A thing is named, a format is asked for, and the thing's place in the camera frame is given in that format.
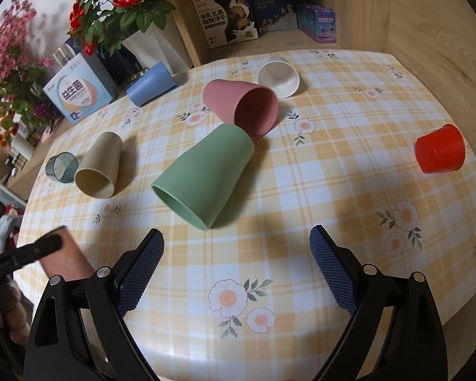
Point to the red cup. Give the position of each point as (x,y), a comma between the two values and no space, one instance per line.
(440,151)

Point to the small grey transparent cup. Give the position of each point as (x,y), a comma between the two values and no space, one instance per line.
(61,168)

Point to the white vase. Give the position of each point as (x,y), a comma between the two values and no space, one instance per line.
(162,47)

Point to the dusty pink cup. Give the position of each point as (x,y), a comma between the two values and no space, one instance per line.
(69,262)

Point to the black and white biscuit box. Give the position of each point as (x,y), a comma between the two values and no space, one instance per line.
(230,16)

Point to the person's left hand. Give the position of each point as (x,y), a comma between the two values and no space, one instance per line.
(18,319)

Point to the silver can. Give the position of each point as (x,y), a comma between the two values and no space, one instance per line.
(63,55)

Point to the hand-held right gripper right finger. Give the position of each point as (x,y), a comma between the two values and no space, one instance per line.
(333,274)

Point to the blue cup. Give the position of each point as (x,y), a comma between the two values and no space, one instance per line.
(150,85)

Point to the dark blue box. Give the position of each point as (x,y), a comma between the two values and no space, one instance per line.
(273,6)

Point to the white and blue carton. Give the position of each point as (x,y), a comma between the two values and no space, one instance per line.
(79,91)

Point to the purple box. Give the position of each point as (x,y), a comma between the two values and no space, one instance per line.
(317,24)

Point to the wooden shelf unit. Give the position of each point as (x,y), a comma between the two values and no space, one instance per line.
(365,16)

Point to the red rose bouquet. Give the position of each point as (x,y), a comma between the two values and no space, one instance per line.
(115,12)

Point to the green cup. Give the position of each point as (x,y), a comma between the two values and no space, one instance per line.
(206,174)

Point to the pink artificial flowers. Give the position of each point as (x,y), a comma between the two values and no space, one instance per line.
(8,59)

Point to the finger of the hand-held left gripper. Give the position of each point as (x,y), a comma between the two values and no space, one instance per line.
(35,248)

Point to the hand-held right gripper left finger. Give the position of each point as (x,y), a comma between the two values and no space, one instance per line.
(142,274)

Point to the beige cup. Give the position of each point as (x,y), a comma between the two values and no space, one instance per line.
(103,154)

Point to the white cup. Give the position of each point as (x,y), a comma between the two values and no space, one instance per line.
(277,79)

